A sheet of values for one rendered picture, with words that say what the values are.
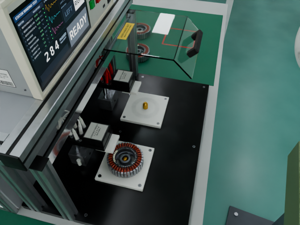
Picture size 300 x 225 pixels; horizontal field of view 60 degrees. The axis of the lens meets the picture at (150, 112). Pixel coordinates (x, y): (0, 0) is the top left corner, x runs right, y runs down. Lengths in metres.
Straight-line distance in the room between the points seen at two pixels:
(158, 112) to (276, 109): 1.43
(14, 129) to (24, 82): 0.09
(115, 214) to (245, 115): 1.52
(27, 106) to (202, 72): 0.81
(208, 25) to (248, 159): 0.91
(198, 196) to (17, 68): 0.60
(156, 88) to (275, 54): 1.90
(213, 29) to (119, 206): 1.06
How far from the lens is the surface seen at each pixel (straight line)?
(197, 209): 0.82
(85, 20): 0.71
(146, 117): 0.94
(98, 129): 0.75
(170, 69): 1.19
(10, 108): 0.59
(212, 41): 1.40
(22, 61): 0.52
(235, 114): 2.09
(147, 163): 0.83
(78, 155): 0.83
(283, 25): 3.32
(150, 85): 1.08
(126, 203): 0.79
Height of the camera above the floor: 1.50
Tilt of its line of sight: 49 degrees down
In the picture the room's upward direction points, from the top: straight up
